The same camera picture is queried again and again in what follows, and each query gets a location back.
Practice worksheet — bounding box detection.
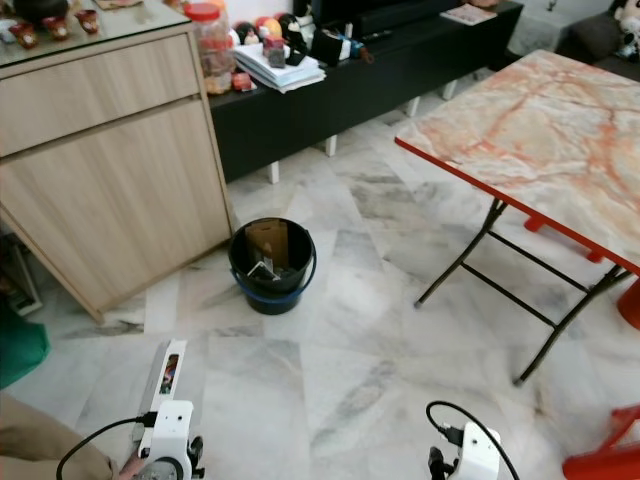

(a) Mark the person's leg in khaki trousers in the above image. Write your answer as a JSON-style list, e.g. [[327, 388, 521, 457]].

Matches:
[[0, 393, 116, 480]]

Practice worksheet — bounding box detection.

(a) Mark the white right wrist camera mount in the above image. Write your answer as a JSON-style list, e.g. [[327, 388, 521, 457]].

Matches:
[[455, 420, 501, 480]]

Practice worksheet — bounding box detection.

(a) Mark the red-lidded plastic jar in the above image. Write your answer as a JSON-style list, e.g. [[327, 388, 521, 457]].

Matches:
[[187, 3, 236, 96]]

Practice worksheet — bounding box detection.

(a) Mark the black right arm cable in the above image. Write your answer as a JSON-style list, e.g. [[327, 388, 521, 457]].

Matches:
[[425, 400, 521, 480]]

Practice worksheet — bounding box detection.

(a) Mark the orange round ornament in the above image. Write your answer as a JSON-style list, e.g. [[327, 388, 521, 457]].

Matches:
[[253, 15, 283, 41]]

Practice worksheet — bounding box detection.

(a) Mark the small dark jar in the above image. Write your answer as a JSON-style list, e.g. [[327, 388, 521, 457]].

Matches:
[[263, 38, 286, 69]]

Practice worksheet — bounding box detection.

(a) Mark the black pouch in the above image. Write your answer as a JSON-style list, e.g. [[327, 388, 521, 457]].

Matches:
[[310, 28, 366, 67]]

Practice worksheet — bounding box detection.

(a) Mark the small red tea cup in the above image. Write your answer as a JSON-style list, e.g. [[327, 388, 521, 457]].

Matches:
[[45, 15, 73, 41], [75, 8, 101, 34], [10, 22, 39, 49]]

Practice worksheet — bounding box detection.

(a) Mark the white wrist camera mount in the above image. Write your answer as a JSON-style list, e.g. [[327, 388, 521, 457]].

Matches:
[[455, 420, 501, 480], [150, 400, 196, 471]]

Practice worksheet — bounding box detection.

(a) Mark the dark teapot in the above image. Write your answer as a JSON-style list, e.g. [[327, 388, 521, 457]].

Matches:
[[25, 0, 71, 23]]

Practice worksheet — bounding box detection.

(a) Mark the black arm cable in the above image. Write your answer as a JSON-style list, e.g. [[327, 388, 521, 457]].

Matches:
[[425, 400, 521, 480], [57, 410, 159, 480]]

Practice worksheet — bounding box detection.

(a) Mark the person's bare hand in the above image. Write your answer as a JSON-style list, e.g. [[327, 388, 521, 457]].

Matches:
[[116, 454, 152, 480]]

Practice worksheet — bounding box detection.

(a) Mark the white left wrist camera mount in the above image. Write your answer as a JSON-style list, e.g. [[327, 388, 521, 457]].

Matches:
[[150, 400, 196, 471]]

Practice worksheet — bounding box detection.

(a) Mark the red plastic stool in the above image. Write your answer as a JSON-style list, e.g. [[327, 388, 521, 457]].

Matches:
[[618, 280, 640, 331], [563, 405, 640, 480]]

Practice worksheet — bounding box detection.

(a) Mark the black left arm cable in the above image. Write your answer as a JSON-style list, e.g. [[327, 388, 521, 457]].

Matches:
[[57, 410, 159, 480]]

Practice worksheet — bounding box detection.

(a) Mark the brown cardboard piece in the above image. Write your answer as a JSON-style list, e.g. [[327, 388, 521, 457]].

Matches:
[[245, 220, 291, 281]]

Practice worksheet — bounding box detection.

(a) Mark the black television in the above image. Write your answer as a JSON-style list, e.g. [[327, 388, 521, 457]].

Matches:
[[310, 0, 461, 29]]

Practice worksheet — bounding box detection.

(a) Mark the black bucket rubbish bin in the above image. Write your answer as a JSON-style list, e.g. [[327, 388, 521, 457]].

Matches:
[[228, 217, 318, 316]]

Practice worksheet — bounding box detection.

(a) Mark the light wooden cabinet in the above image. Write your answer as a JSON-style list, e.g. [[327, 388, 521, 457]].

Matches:
[[0, 0, 233, 324]]

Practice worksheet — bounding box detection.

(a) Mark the black and white figurine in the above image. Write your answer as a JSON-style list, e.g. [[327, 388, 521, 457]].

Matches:
[[285, 8, 311, 47]]

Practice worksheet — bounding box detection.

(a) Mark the black low TV console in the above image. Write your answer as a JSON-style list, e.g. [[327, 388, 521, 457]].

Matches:
[[210, 0, 526, 185]]

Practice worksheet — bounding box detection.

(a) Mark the thin magazine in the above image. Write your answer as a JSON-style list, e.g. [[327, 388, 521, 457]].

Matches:
[[440, 4, 499, 26]]

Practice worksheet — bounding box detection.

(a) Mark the long white carton box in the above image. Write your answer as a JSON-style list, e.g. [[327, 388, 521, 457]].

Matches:
[[135, 340, 189, 451]]

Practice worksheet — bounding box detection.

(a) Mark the dark grey ottoman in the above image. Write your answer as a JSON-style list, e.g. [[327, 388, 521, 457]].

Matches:
[[555, 10, 626, 67]]

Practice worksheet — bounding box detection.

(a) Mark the stack of white papers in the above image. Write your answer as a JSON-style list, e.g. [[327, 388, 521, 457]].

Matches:
[[230, 42, 326, 94]]

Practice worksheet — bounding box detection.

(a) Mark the stack of magazines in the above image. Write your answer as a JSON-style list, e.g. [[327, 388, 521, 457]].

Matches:
[[0, 235, 46, 317]]

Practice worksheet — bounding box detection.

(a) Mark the marble-top red-edged folding table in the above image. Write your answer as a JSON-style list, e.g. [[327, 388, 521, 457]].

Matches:
[[393, 50, 640, 387]]

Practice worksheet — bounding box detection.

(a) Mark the green bag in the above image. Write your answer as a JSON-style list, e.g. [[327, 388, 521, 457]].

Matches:
[[0, 300, 51, 391]]

